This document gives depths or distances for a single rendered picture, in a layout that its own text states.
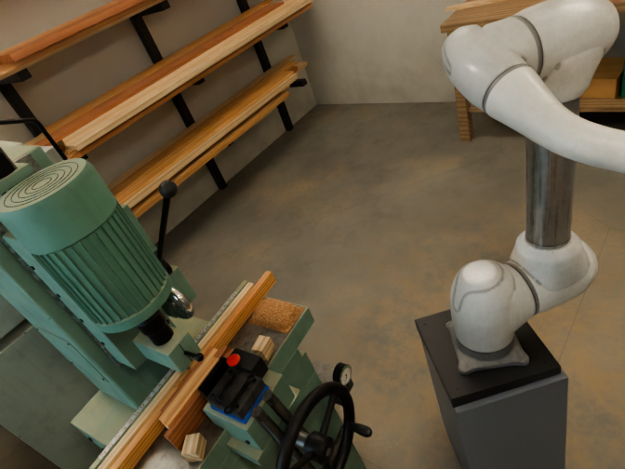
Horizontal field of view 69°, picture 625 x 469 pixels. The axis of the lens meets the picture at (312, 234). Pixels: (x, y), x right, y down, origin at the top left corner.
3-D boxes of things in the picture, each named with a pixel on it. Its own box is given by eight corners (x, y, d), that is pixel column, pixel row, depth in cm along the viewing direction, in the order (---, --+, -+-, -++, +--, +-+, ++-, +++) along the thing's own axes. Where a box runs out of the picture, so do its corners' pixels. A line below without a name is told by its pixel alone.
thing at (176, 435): (180, 451, 100) (166, 437, 96) (177, 449, 101) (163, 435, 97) (244, 364, 114) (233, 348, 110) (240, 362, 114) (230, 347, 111)
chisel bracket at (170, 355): (185, 378, 105) (167, 355, 100) (149, 361, 113) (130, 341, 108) (206, 352, 109) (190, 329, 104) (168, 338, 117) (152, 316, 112)
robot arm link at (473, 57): (486, 69, 74) (558, 40, 75) (428, 20, 84) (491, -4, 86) (475, 130, 84) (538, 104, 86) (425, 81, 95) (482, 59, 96)
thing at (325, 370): (343, 407, 137) (336, 392, 132) (310, 394, 144) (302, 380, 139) (355, 383, 141) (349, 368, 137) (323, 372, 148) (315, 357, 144)
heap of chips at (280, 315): (287, 333, 117) (282, 324, 115) (247, 322, 125) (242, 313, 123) (304, 308, 122) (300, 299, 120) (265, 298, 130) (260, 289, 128)
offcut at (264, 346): (268, 361, 112) (261, 351, 110) (257, 358, 114) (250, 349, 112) (275, 346, 115) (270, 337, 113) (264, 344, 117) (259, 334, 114)
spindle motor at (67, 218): (129, 343, 87) (19, 219, 69) (82, 324, 97) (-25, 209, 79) (189, 279, 97) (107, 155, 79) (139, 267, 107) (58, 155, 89)
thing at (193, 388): (182, 442, 102) (167, 425, 97) (177, 438, 103) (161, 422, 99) (231, 375, 112) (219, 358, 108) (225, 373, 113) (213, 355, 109)
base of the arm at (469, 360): (502, 304, 137) (502, 291, 133) (530, 365, 119) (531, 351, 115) (442, 315, 140) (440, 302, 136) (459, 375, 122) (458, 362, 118)
